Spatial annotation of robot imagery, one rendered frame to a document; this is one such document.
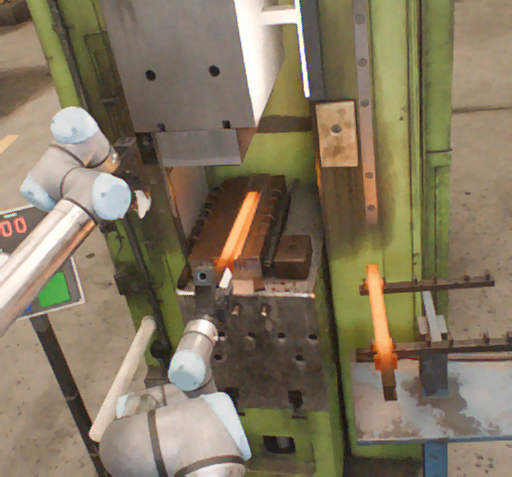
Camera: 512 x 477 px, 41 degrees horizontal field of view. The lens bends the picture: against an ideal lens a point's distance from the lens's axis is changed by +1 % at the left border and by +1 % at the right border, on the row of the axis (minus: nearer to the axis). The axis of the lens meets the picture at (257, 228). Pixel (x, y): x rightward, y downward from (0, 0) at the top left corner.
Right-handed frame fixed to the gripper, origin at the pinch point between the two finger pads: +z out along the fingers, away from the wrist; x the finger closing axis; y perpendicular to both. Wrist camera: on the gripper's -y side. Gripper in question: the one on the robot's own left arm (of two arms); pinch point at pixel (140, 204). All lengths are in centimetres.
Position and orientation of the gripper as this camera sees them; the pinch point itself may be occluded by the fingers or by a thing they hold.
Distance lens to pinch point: 161.1
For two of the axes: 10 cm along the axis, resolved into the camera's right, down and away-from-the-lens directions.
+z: 2.2, 4.6, 8.6
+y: -1.0, 8.9, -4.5
